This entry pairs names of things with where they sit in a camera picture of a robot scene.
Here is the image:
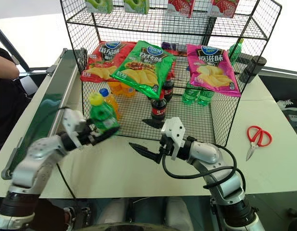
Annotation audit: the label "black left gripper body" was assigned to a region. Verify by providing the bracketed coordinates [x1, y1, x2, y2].
[77, 119, 103, 147]

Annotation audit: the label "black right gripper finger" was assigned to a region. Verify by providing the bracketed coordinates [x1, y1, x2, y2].
[142, 118, 167, 129]
[129, 142, 162, 165]

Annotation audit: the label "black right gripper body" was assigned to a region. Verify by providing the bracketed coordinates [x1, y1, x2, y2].
[158, 135, 175, 159]

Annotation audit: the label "green soda bottle yellow cap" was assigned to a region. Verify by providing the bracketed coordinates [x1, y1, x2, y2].
[89, 92, 121, 136]

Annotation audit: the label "green conveyor belt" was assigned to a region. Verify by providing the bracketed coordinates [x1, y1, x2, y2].
[1, 48, 88, 180]

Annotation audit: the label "black white patterned item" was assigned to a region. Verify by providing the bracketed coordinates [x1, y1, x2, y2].
[276, 99, 297, 112]

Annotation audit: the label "cola bottle red label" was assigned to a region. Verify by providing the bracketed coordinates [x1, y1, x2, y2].
[150, 92, 168, 120]
[161, 71, 175, 103]

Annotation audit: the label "orange soda bottle blue cap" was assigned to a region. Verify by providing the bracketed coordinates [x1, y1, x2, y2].
[99, 88, 121, 120]

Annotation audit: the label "green potato chips bag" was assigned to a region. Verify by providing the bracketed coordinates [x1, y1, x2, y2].
[109, 40, 178, 100]

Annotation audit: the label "red potato chips bag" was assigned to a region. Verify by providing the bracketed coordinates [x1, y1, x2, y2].
[80, 40, 137, 84]

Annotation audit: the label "white robot leg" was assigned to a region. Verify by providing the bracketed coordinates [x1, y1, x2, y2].
[99, 197, 130, 231]
[164, 196, 195, 231]

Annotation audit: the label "pink potato chips bag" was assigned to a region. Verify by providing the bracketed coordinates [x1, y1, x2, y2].
[186, 44, 242, 98]

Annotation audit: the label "purple box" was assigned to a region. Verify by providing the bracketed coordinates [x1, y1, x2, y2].
[161, 41, 178, 51]

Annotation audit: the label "person in black clothes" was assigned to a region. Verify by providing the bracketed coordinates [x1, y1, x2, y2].
[0, 44, 31, 160]

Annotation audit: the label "black cylinder container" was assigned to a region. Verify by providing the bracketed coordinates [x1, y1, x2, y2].
[239, 55, 268, 84]

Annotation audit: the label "green apple drink carton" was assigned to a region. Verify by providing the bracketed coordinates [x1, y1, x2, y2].
[123, 0, 150, 15]
[85, 0, 114, 14]

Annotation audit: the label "red strawberry drink carton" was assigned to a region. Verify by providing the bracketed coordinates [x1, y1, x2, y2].
[209, 0, 241, 18]
[167, 0, 196, 18]

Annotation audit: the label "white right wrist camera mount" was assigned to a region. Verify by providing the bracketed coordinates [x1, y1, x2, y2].
[161, 116, 186, 161]

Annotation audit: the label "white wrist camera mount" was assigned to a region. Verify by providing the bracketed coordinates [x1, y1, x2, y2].
[161, 116, 186, 161]
[61, 109, 88, 148]

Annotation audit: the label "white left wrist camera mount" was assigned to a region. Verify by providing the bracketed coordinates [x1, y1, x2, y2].
[61, 109, 88, 148]

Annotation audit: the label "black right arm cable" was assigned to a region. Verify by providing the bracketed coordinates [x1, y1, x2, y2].
[161, 143, 246, 191]

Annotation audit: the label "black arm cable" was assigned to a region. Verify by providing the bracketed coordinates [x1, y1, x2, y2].
[161, 143, 246, 191]
[55, 106, 77, 200]

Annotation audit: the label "black wire mesh rack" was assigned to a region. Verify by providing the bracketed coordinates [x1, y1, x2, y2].
[59, 0, 283, 148]

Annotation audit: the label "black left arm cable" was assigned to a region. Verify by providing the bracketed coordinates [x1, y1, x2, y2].
[55, 106, 77, 200]

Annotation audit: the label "red handled scissors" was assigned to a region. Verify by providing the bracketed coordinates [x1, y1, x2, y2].
[245, 125, 273, 162]

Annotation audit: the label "black metal frame post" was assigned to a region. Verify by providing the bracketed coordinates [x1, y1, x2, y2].
[0, 22, 31, 73]

